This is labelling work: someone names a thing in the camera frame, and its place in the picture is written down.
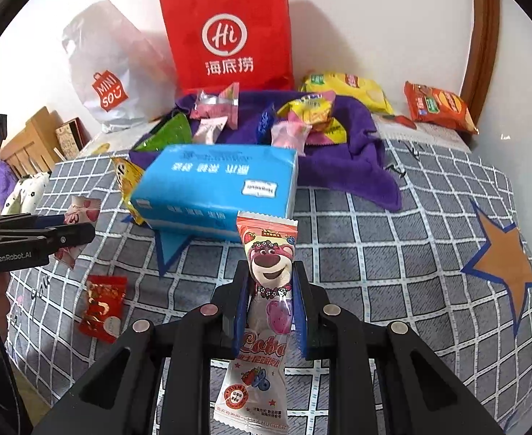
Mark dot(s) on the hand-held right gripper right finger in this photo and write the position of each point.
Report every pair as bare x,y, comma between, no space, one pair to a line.
303,326

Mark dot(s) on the purple towel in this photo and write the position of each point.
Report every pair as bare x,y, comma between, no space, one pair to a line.
356,158

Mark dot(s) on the pink and white bear packet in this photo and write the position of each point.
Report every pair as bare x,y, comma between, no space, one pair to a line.
82,210

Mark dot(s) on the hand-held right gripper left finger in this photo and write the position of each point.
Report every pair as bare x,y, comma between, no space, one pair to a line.
241,321

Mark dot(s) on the brown wooden door frame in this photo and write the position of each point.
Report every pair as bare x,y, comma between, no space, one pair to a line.
485,40

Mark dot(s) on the pink clear candy packet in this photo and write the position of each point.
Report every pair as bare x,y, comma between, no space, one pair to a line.
220,102

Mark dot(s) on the red snack packet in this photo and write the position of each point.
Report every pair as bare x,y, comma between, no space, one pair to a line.
103,308

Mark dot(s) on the red paper shopping bag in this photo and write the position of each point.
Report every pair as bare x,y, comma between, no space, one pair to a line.
229,22

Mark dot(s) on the white plastic shopping bag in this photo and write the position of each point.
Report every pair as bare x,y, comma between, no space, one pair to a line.
112,68

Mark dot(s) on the blue snack packet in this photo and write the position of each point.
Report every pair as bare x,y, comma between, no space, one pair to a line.
265,124

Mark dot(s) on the pink bear snack packet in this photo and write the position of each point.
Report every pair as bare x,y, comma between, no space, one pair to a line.
270,276

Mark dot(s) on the yellow and pink snack packet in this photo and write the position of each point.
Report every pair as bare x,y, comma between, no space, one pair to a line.
320,118

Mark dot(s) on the small pink candy packet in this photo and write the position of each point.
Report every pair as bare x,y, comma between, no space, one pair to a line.
288,133

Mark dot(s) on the wooden box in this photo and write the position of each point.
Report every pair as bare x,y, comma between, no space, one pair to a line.
28,145

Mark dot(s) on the white spotted cloth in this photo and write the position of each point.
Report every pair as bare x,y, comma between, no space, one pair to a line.
26,190

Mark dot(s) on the grey checkered bedsheet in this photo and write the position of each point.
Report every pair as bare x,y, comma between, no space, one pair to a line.
383,258

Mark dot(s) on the yellow chip bag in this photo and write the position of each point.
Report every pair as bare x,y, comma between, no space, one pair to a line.
356,90

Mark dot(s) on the blue tissue box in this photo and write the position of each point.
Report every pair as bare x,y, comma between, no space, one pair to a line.
211,190

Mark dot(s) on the green snack packet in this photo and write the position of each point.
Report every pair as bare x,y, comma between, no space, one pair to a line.
168,133

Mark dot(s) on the pale pink snack packet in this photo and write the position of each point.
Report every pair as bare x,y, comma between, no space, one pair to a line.
209,130

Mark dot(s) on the orange chip bag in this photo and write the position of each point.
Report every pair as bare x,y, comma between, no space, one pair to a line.
438,106

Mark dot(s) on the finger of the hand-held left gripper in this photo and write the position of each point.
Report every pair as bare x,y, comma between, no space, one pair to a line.
30,220
66,235

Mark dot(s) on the brown patterned box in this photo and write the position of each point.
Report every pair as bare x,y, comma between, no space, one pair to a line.
71,138

